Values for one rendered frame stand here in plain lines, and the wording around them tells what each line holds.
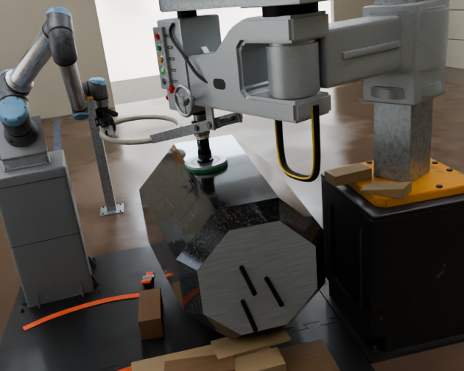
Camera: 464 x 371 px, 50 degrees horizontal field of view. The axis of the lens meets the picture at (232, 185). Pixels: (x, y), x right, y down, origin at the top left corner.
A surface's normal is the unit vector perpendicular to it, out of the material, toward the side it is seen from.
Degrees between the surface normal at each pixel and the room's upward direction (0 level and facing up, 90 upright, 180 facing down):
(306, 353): 0
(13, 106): 53
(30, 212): 90
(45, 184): 90
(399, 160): 90
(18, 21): 90
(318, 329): 0
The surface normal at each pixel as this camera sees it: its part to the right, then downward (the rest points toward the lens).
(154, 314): -0.10, -0.93
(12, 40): 0.32, 0.31
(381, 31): 0.58, 0.24
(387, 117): -0.74, 0.31
